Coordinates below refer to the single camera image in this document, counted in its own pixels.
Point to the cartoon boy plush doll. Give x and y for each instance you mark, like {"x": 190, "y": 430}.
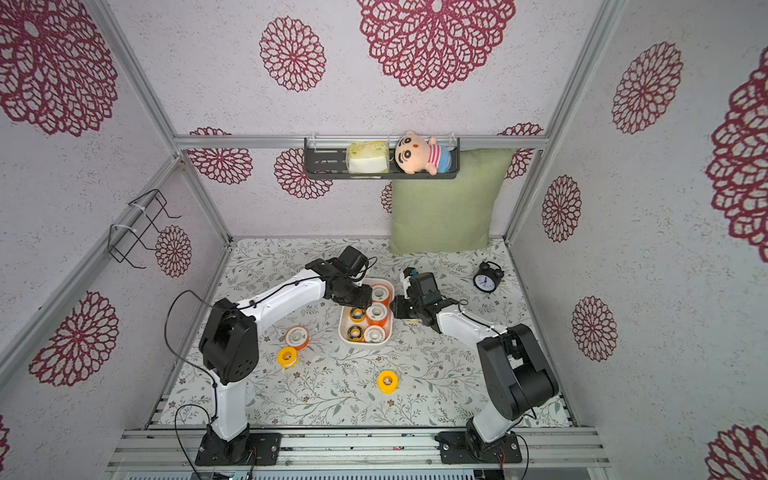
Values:
{"x": 415, "y": 153}

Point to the orange white sealing tape roll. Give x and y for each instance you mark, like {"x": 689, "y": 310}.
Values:
{"x": 374, "y": 334}
{"x": 297, "y": 337}
{"x": 381, "y": 293}
{"x": 377, "y": 314}

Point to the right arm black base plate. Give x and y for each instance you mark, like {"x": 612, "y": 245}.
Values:
{"x": 464, "y": 447}

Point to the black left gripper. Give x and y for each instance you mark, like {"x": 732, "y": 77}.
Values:
{"x": 364, "y": 302}

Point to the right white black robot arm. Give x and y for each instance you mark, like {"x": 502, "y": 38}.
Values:
{"x": 516, "y": 372}

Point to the black wire wall rack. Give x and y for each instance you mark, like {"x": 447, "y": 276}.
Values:
{"x": 144, "y": 211}

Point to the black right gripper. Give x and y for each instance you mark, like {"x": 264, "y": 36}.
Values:
{"x": 409, "y": 306}

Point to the green linen pillow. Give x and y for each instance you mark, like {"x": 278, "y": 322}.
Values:
{"x": 449, "y": 215}

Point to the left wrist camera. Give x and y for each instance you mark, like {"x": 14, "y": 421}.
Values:
{"x": 354, "y": 264}

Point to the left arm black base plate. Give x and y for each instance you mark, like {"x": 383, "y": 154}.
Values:
{"x": 259, "y": 449}

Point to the white plastic storage box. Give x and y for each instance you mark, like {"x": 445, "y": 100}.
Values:
{"x": 345, "y": 322}

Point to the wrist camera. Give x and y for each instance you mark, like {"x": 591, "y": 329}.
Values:
{"x": 354, "y": 264}
{"x": 420, "y": 287}

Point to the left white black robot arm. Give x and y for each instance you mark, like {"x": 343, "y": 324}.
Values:
{"x": 229, "y": 343}

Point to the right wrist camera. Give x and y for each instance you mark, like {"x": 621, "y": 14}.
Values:
{"x": 420, "y": 287}

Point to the green white tissue pack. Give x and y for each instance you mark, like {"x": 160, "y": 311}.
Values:
{"x": 369, "y": 157}

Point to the yellow black tape roll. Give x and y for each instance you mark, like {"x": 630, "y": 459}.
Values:
{"x": 355, "y": 333}
{"x": 357, "y": 315}

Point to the black twin-bell alarm clock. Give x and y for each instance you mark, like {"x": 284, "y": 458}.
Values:
{"x": 488, "y": 276}

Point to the black wall shelf basket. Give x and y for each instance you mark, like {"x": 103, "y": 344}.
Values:
{"x": 326, "y": 163}

